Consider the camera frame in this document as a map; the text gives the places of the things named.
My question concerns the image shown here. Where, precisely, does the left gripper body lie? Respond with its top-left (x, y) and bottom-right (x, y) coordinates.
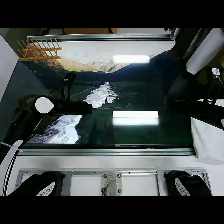
top-left (68, 100), bottom-right (94, 117)

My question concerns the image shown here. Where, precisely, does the orange wooden rack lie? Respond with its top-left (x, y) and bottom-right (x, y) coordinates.
top-left (18, 38), bottom-right (63, 63)

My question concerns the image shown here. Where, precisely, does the silver frame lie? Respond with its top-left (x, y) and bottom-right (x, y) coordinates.
top-left (14, 32), bottom-right (214, 197)

